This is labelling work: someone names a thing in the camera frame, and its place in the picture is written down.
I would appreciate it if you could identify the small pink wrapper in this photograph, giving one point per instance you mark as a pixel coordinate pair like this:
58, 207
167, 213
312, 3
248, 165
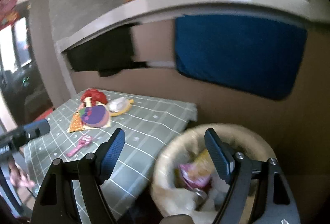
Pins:
80, 145

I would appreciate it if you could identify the person's left hand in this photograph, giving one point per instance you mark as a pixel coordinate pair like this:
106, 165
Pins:
15, 172

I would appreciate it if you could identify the red wrapper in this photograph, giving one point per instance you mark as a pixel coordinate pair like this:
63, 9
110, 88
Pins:
94, 96

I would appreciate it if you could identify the white tissue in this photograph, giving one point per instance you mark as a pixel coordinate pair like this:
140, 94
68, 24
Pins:
118, 104

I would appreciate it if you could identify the blue hanging towel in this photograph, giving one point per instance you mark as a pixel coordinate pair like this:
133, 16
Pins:
239, 53

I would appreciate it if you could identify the black hanging cloth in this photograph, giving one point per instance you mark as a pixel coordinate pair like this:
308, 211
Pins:
103, 56

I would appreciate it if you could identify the green checked tablecloth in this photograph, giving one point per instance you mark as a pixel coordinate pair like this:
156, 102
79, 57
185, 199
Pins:
144, 123

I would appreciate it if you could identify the yellow wrapper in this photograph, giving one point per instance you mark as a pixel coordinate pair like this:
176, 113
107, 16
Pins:
129, 107

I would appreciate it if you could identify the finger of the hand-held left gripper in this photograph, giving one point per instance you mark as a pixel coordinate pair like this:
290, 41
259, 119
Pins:
38, 127

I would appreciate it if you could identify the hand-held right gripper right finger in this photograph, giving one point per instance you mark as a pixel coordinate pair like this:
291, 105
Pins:
217, 154

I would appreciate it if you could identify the bin with yellow bag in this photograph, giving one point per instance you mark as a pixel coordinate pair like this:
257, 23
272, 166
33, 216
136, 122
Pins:
175, 144

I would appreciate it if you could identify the purple colourful snack packet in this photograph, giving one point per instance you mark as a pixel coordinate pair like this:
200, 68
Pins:
95, 117

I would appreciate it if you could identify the orange snack packet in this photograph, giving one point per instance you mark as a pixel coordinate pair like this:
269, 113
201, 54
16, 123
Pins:
74, 124

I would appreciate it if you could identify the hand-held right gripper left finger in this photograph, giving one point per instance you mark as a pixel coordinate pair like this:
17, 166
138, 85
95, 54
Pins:
113, 154

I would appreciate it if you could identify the pink purple snack packet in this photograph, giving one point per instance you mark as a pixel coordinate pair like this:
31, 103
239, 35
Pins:
196, 175

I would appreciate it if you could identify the yellow snack packet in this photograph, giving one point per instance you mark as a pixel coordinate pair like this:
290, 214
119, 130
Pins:
202, 159

